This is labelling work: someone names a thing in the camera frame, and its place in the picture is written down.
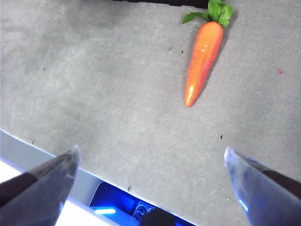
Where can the orange carrot with green leaves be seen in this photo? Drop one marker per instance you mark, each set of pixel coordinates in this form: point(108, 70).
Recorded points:
point(204, 58)

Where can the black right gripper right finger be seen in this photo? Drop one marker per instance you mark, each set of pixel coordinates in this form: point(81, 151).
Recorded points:
point(265, 195)

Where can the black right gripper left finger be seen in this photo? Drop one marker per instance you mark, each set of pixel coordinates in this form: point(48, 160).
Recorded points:
point(40, 195)

